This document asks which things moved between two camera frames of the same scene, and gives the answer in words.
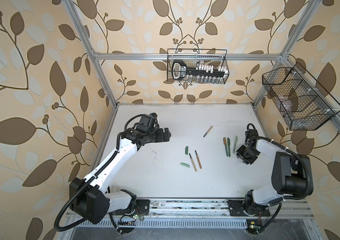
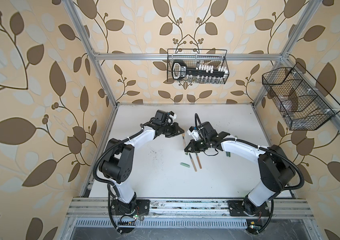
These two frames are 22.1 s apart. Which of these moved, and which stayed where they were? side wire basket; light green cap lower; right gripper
Moved: right gripper
Stayed: side wire basket; light green cap lower
